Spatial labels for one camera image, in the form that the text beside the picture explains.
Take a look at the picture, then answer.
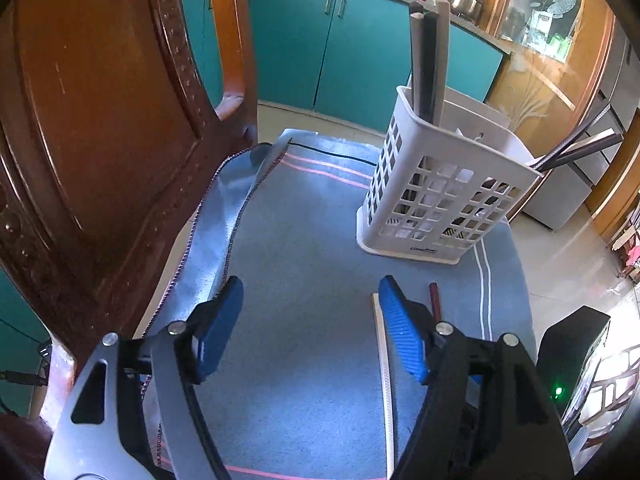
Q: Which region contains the thick dark red chopstick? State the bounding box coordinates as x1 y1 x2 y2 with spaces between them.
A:
428 282 445 323

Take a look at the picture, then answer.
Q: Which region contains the dark brown chopstick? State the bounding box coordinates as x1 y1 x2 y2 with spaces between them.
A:
532 105 612 166

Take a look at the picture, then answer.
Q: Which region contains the wooden glass-door cabinet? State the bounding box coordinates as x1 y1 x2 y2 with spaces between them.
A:
482 0 617 153

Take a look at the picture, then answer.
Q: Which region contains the wooden door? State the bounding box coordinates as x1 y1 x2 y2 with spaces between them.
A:
585 110 640 241

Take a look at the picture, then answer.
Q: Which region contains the pink furniture piece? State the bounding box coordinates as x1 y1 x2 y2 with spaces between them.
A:
612 220 640 281

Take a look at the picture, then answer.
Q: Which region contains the silver refrigerator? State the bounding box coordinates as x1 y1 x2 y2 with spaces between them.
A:
520 20 640 233

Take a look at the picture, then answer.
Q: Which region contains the black chopstick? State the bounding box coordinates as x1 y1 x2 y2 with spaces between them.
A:
419 12 440 125

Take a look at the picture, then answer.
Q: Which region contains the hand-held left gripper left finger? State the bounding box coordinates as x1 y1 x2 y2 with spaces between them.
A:
44 275 245 480

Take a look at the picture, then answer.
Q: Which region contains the blue striped towel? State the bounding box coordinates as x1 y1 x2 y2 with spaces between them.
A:
132 128 537 480

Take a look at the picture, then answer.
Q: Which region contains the tan chopstick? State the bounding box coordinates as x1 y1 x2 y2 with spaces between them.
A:
370 293 397 480

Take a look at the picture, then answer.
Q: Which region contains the dark kitchen countertop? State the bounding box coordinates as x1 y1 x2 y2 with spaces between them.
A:
177 0 516 56

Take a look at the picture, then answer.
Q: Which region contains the white plastic utensil basket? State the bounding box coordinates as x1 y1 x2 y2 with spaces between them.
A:
356 85 545 266

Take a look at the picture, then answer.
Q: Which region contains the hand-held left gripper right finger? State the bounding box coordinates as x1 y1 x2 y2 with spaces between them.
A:
377 275 576 480

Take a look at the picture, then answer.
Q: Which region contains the carved wooden chair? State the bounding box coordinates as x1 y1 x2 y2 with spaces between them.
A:
0 0 261 480

